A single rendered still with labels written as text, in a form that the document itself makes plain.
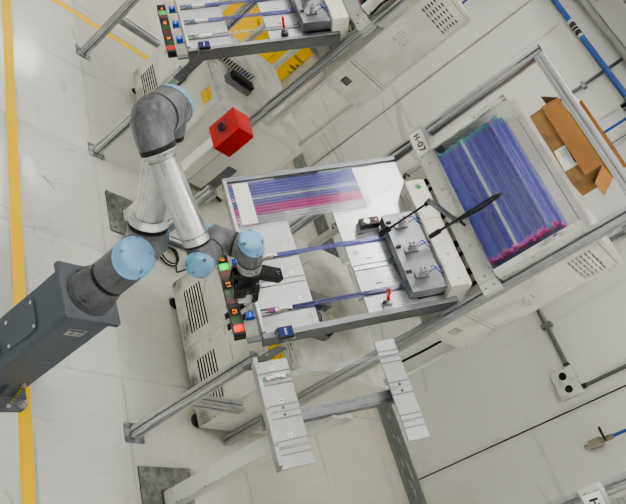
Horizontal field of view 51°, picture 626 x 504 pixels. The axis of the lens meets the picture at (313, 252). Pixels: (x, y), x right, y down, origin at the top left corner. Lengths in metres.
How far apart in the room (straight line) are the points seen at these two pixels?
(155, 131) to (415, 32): 1.97
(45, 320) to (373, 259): 1.13
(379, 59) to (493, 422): 2.04
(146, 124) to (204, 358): 1.39
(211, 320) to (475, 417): 1.73
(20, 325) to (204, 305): 1.01
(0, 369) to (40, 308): 0.25
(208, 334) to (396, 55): 1.66
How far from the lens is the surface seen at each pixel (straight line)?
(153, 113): 1.71
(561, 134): 2.82
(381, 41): 3.37
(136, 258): 1.87
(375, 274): 2.40
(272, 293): 2.30
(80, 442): 2.51
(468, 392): 3.96
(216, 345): 2.81
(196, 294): 2.98
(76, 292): 1.96
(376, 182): 2.66
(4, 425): 2.38
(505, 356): 3.90
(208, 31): 3.24
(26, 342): 2.09
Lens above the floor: 1.89
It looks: 24 degrees down
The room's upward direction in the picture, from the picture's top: 56 degrees clockwise
